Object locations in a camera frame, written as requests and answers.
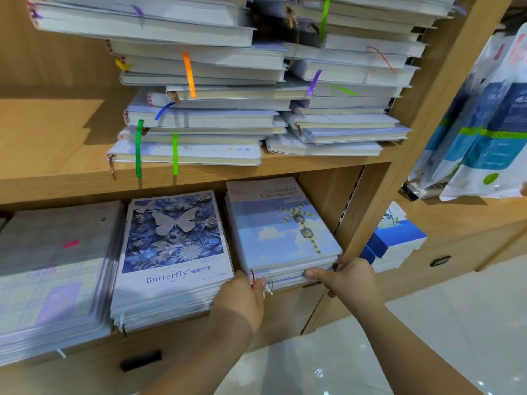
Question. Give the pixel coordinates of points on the person's right hand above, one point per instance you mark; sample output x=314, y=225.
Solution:
x=350, y=285

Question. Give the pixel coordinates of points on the person's left hand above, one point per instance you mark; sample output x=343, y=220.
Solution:
x=239, y=302

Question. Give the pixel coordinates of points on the sky cloud cover notebook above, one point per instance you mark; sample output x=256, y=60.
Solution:
x=276, y=222

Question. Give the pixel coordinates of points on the blue butterfly cover notebook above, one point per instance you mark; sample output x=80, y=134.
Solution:
x=169, y=242

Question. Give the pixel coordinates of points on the pastel grid pattern notebook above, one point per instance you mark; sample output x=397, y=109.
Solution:
x=53, y=275

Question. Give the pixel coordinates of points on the pile of small notebooks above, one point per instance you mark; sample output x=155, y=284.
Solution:
x=230, y=94

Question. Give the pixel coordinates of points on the wooden shelf unit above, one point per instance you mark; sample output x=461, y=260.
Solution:
x=49, y=144

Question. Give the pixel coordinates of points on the person's left forearm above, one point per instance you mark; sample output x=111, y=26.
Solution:
x=193, y=366

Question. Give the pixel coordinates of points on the person's right forearm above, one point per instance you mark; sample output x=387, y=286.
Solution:
x=412, y=362

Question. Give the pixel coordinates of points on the blue white small box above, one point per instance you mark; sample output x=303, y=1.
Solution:
x=395, y=238

